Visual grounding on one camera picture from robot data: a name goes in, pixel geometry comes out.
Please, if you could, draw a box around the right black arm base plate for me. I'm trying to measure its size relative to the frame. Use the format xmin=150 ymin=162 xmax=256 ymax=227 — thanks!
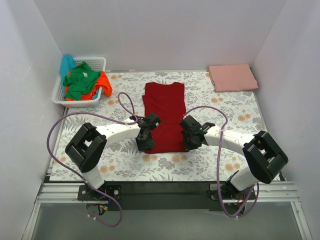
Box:
xmin=207 ymin=183 xmax=258 ymax=201

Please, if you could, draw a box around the dark red t shirt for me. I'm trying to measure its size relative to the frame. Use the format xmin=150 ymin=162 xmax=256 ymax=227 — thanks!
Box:
xmin=142 ymin=82 xmax=186 ymax=154

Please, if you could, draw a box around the green t shirt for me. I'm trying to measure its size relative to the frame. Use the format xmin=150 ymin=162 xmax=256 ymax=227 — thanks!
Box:
xmin=62 ymin=61 xmax=102 ymax=101

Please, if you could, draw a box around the floral patterned table mat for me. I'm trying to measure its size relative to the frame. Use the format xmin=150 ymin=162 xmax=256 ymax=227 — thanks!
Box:
xmin=49 ymin=71 xmax=266 ymax=181

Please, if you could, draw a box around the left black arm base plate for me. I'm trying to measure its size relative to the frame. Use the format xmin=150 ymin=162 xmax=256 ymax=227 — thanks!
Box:
xmin=77 ymin=184 xmax=122 ymax=201

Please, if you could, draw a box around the orange t shirt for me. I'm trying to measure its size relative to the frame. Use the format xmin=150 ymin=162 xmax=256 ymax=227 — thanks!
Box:
xmin=62 ymin=71 xmax=113 ymax=102

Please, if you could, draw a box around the teal t shirt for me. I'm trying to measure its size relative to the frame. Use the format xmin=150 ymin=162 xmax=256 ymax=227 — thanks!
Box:
xmin=59 ymin=55 xmax=77 ymax=80

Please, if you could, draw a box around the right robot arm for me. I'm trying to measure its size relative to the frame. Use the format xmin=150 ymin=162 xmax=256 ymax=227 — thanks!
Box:
xmin=179 ymin=115 xmax=289 ymax=199

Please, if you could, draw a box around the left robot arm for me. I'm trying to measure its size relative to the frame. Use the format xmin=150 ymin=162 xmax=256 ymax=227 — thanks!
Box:
xmin=65 ymin=112 xmax=161 ymax=200

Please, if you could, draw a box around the folded pink t shirt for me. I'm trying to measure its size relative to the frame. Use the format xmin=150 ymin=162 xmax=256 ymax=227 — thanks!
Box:
xmin=208 ymin=64 xmax=259 ymax=93

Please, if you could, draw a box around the white plastic laundry basket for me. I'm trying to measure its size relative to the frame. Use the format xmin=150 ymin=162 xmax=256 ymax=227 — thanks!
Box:
xmin=51 ymin=56 xmax=106 ymax=108

